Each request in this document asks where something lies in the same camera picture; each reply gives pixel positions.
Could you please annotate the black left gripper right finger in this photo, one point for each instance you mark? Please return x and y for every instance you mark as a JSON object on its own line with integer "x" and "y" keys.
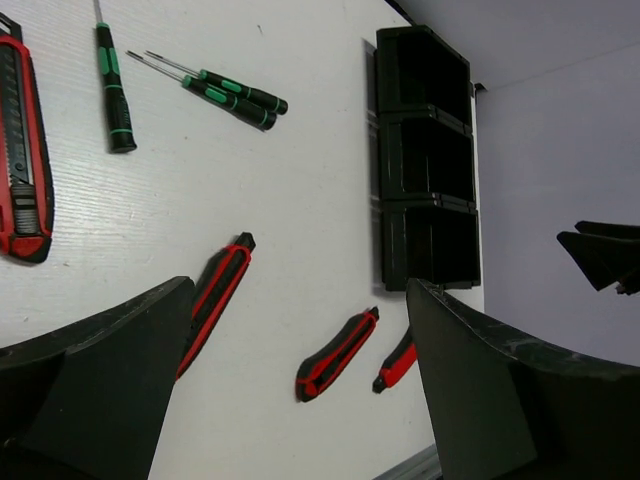
{"x": 507, "y": 405}

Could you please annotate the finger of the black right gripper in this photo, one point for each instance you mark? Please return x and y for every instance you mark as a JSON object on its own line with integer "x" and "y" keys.
{"x": 605, "y": 253}

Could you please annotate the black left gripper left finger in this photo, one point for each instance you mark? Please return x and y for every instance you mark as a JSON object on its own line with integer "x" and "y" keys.
{"x": 88, "y": 400}

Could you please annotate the red black utility knife small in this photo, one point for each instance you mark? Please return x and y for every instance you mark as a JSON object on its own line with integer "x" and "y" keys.
{"x": 396, "y": 365}

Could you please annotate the red black utility knife long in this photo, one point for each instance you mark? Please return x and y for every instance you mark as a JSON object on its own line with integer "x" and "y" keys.
{"x": 213, "y": 291}

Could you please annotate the large red black utility knife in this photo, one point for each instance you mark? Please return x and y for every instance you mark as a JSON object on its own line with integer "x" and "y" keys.
{"x": 27, "y": 193}

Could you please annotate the black near storage bin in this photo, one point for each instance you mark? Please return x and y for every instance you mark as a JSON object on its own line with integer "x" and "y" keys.
{"x": 436, "y": 238}

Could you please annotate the black storage bin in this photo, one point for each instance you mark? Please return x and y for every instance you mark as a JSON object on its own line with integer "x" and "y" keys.
{"x": 436, "y": 238}
{"x": 416, "y": 68}
{"x": 425, "y": 154}

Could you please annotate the black middle storage bin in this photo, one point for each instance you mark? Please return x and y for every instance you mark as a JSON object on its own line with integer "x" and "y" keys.
{"x": 425, "y": 154}

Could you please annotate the black far storage bin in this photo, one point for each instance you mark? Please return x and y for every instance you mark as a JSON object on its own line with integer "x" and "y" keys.
{"x": 416, "y": 68}

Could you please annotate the green black screwdriver single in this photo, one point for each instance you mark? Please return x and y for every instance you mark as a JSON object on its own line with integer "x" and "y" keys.
{"x": 118, "y": 119}

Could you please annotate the green black screwdriver lower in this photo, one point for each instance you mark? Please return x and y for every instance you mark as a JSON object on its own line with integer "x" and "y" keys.
{"x": 246, "y": 111}

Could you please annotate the green black screwdriver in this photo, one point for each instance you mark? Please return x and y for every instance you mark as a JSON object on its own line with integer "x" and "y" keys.
{"x": 256, "y": 96}
{"x": 246, "y": 111}

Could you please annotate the green black screwdriver upper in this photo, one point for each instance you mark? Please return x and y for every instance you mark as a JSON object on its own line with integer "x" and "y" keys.
{"x": 256, "y": 96}

